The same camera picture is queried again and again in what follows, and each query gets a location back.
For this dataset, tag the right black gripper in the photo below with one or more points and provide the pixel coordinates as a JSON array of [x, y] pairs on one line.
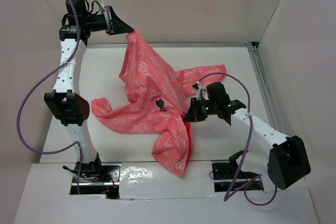
[[193, 114]]

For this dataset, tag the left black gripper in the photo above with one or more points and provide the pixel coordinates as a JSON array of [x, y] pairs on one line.
[[114, 25]]

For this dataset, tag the pink patterned jacket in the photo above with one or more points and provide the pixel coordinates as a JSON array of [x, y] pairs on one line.
[[157, 96]]

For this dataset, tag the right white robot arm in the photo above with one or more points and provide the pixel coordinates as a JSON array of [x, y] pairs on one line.
[[287, 156]]

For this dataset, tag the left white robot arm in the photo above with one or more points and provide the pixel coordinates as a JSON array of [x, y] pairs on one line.
[[64, 101]]

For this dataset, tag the clear shiny tape patch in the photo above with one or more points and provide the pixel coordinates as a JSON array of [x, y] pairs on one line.
[[149, 180]]

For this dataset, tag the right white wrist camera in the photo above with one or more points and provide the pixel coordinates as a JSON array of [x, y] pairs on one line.
[[201, 91]]

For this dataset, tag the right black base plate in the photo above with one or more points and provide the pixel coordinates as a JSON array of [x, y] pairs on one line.
[[223, 173]]

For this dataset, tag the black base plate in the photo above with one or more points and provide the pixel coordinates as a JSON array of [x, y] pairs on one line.
[[223, 173], [95, 178]]

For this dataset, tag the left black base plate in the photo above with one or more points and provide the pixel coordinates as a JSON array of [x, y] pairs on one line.
[[95, 178]]

